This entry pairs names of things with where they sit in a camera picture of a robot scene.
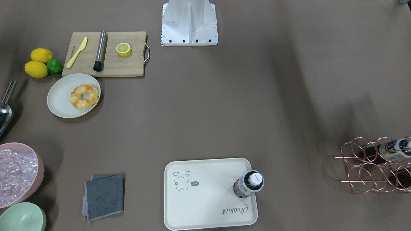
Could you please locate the glazed twisted donut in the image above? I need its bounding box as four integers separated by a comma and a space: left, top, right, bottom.
70, 84, 99, 109

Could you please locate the cream round plate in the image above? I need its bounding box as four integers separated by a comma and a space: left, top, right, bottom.
47, 73, 101, 118

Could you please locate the cream rabbit tray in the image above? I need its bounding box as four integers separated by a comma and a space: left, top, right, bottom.
163, 158, 258, 231

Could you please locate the tea bottle on tray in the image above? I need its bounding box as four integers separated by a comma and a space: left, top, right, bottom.
233, 170, 265, 198

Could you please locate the bamboo cutting board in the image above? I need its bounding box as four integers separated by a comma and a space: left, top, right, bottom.
62, 31, 149, 78

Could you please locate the half lemon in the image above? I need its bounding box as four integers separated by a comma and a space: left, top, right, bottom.
116, 42, 132, 57

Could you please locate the steel muddler black tip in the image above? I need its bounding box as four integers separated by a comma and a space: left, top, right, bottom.
93, 31, 108, 72

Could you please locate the grey folded cloth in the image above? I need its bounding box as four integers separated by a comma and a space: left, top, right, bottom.
82, 174, 125, 222

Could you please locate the yellow plastic knife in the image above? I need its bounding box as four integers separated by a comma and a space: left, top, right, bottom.
66, 36, 88, 69

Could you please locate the green lime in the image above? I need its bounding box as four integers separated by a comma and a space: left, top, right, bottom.
47, 58, 64, 74

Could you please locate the yellow lemon upper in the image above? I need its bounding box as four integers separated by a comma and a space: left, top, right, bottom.
30, 48, 53, 64

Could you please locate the yellow lemon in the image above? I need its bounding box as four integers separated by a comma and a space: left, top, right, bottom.
24, 61, 49, 78
30, 48, 53, 64

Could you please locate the yellow lemon lower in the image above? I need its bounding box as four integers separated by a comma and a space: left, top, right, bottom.
24, 61, 49, 78

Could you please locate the pink bowl of ice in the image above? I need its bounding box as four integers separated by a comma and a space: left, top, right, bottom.
1, 143, 45, 208

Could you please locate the tea bottle in rack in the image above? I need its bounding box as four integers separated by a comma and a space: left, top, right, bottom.
365, 138, 411, 164

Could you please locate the steel ice scoop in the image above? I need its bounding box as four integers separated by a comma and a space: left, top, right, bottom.
0, 80, 17, 138

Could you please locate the green bowl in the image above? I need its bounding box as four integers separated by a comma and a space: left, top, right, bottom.
0, 202, 47, 231

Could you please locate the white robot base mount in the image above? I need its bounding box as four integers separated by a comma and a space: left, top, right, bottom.
161, 0, 219, 46

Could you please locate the copper wire bottle rack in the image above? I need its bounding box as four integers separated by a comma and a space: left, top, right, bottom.
335, 136, 411, 194

